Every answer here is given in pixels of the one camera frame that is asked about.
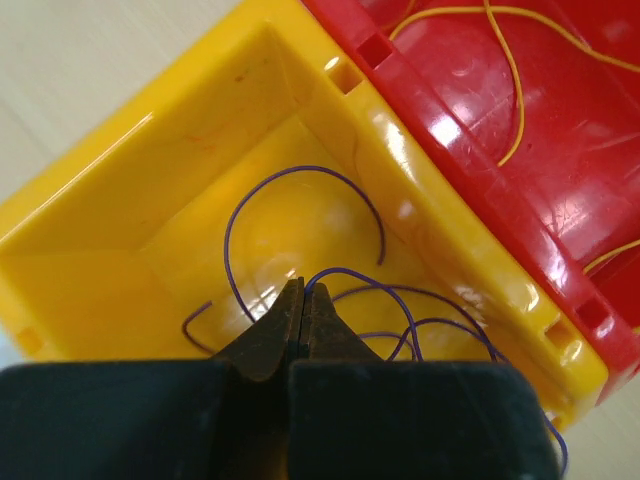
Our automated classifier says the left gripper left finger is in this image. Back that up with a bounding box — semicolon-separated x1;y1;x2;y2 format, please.
1;279;304;479

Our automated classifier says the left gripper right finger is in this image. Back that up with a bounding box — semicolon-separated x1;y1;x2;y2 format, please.
287;282;561;480

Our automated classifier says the purple wire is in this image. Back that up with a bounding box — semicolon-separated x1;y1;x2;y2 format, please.
180;164;571;476

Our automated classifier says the yellow plastic bin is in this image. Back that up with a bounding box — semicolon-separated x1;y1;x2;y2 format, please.
1;1;609;429

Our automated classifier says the red plastic bin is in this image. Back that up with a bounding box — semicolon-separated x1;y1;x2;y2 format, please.
308;1;639;381

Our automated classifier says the yellow wire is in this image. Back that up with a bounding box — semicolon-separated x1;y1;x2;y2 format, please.
388;0;640;274

